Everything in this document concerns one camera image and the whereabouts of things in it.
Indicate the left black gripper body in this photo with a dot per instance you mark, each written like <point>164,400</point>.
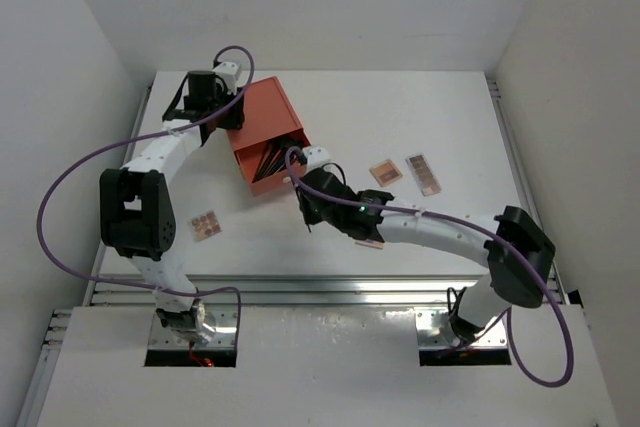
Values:
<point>228,119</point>

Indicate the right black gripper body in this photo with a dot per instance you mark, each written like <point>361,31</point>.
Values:
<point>313,215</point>

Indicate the orange drawer box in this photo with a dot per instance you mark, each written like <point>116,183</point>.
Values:
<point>268,115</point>

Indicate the black fan brush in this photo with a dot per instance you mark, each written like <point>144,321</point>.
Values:
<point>267,162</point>

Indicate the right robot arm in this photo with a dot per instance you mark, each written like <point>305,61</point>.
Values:
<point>515,252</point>

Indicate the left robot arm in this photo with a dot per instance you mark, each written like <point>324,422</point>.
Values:
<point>136,214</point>

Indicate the colourful eyeshadow palette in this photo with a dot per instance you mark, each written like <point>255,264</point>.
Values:
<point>370,243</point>

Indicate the orange eyeshadow palette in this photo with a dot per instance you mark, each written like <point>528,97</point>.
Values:
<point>386,173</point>

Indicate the long brown eyeshadow palette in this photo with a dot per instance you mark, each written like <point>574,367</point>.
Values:
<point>423,175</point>

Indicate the round-pan brown eyeshadow palette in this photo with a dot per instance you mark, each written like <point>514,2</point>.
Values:
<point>204,226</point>

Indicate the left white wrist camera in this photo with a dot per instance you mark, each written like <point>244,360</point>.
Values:
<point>227,74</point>

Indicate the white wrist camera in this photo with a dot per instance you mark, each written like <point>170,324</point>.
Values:
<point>227,74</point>
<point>316,158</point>

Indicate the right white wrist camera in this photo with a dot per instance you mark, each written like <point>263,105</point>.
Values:
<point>316,158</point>

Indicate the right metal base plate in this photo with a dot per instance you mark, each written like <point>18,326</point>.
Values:
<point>435,334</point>

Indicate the metal base plate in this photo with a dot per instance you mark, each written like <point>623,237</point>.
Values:
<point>218,333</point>
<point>435,334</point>

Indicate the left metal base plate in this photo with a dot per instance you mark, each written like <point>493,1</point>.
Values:
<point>218,333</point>

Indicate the aluminium rail frame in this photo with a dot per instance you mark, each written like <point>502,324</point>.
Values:
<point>328,335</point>

